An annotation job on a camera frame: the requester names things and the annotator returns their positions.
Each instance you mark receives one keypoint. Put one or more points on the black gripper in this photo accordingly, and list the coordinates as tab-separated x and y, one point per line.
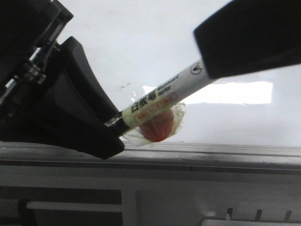
28	33

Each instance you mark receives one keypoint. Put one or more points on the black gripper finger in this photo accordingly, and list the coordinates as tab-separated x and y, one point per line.
63	106
247	36

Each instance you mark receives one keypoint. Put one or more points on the black and white whiteboard marker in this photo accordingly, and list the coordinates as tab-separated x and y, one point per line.
158	114

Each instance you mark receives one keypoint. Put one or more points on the white whiteboard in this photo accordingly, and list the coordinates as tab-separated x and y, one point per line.
132	46

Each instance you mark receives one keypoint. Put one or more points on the grey aluminium marker tray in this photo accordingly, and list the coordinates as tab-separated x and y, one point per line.
163	156

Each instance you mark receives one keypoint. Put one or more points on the white metal stand frame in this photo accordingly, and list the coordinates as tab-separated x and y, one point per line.
132	195

